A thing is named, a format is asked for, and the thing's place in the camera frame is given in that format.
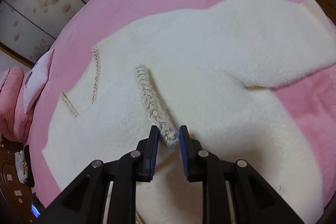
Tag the brown wooden headboard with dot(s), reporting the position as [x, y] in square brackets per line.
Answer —
[15, 196]

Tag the white fluffy cardigan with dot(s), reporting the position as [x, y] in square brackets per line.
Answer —
[212, 70]

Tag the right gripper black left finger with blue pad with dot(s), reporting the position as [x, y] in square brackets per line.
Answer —
[106, 188]

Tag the pink plush bed blanket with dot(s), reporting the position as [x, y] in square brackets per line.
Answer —
[311, 101]

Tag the folded pink quilt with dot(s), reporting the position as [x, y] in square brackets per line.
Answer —
[15, 122]

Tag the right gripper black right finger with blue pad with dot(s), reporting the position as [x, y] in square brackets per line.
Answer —
[233, 192]

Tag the grey white small object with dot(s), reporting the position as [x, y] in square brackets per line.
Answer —
[21, 167]

